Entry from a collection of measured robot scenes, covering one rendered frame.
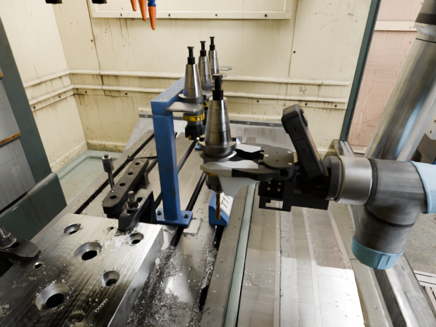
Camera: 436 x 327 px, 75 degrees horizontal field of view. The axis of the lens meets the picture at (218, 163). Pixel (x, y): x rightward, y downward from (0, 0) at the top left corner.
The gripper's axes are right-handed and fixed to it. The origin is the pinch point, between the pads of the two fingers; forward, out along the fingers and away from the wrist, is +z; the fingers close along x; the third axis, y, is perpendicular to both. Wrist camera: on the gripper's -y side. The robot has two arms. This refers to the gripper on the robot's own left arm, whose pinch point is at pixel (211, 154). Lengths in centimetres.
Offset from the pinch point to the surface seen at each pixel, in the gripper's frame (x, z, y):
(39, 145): 32, 66, 20
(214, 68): 40.9, 7.8, -6.2
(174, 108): 12.9, 10.5, -3.2
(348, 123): 100, -48, 28
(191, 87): 18.7, 8.5, -6.3
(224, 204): 19.0, 0.6, 24.5
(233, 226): 15.1, -2.5, 28.3
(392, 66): 256, -117, 26
